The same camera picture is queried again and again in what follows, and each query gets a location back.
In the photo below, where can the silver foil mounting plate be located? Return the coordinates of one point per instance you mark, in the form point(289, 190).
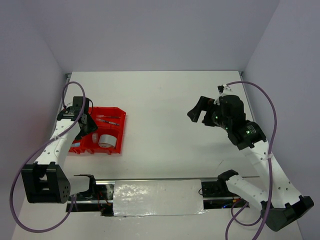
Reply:
point(157, 198)

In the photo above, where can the blue gel pen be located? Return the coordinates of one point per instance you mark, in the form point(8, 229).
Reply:
point(107, 122)

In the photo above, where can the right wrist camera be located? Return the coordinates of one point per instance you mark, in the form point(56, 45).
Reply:
point(224, 90)

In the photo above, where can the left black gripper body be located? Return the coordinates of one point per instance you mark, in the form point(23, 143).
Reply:
point(90, 127)

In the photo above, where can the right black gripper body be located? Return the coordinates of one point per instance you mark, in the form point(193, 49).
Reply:
point(213, 116)

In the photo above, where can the red gel pen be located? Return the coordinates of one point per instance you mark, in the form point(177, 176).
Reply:
point(107, 116)

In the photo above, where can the red compartment storage bin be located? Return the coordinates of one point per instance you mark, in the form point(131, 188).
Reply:
point(118, 131)

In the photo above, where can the blue glue stick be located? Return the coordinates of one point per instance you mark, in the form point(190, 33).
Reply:
point(77, 144)

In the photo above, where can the large clear tape roll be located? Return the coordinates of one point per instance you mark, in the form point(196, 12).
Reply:
point(107, 141)

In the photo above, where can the small clear tape roll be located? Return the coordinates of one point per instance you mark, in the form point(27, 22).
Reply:
point(95, 138)

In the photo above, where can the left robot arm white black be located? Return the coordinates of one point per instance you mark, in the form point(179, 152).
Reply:
point(44, 180)

